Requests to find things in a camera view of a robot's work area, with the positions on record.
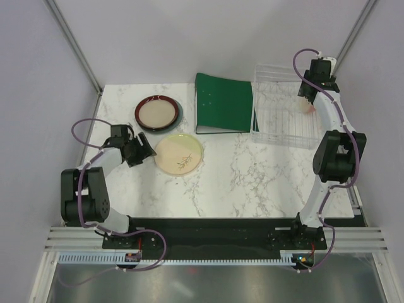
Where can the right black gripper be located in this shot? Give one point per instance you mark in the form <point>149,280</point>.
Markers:
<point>305,80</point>

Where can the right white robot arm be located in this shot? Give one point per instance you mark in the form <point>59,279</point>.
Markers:
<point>337,158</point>

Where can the pink and cream plate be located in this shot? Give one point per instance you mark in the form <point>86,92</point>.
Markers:
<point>305,106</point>

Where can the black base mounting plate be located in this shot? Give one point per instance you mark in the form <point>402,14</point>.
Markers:
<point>218,238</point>

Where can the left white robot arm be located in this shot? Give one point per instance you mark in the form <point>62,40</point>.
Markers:
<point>84,196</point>

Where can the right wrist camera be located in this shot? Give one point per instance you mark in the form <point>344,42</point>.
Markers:
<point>332,60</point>

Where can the aluminium corner post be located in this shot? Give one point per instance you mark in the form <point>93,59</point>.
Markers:
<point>74,45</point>
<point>359,24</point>

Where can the pale green plate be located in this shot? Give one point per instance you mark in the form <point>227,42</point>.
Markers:
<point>179,154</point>

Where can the dark rimmed beige plate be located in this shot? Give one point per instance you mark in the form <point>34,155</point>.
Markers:
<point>158,112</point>

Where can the aluminium frame rail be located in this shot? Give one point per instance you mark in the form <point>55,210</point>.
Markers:
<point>348,240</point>

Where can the white wire dish rack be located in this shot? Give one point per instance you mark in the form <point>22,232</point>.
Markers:
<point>278,119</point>

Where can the green ring binder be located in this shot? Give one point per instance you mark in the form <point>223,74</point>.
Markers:
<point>222,105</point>

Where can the grey-blue plate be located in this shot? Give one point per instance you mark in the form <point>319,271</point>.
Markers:
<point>166,116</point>

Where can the white slotted cable duct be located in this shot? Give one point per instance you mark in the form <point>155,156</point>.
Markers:
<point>126,258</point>

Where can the left aluminium corner post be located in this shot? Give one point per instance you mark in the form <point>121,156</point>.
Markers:
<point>74,45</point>

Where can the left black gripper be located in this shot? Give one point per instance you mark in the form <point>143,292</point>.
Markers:
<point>144,151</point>

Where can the right aluminium corner post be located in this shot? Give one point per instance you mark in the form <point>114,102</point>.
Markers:
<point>359,24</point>

